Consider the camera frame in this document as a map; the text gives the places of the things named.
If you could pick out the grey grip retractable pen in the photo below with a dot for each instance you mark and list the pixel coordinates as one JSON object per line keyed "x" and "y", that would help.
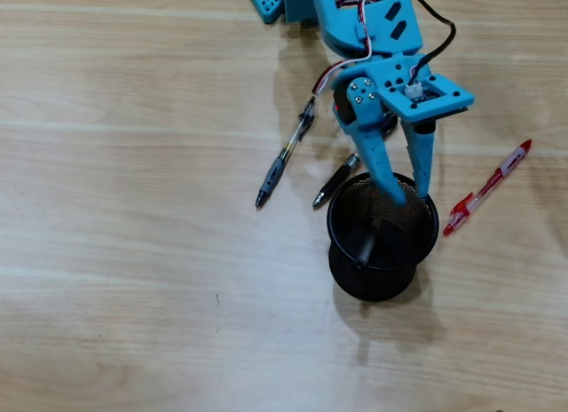
{"x": 284, "y": 156}

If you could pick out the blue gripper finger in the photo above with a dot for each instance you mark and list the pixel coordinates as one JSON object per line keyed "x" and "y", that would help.
{"x": 421, "y": 163}
{"x": 373, "y": 150}

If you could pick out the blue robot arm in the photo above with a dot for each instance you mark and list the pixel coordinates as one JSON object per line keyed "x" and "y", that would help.
{"x": 346, "y": 21}

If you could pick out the clear black grip stick pen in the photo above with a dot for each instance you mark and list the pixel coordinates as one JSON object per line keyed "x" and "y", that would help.
{"x": 366, "y": 252}

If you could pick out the black labelled gel pen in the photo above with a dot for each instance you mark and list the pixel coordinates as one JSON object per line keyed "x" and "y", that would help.
{"x": 335, "y": 181}

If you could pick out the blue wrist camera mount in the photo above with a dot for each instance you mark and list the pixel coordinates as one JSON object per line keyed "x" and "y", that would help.
{"x": 452, "y": 97}

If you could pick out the black mesh pen holder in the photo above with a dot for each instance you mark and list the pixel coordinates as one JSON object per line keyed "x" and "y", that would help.
{"x": 377, "y": 279}

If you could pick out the red retractable pen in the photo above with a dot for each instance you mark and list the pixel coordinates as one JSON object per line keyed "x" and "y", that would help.
{"x": 492, "y": 183}

